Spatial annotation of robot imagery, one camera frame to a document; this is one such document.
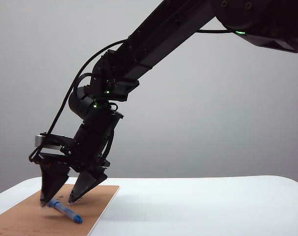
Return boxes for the blue capped pen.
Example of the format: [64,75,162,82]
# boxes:
[47,198,83,225]

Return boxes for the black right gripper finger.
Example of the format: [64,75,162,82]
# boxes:
[39,163,71,207]
[67,170,108,205]

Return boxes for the brown kraft notebook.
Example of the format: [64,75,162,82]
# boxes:
[0,184,120,236]

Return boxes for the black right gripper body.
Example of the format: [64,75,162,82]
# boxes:
[30,110,125,177]

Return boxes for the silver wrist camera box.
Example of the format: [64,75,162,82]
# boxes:
[34,133,62,151]

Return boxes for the long black camera cable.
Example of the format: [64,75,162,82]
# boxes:
[28,38,130,163]

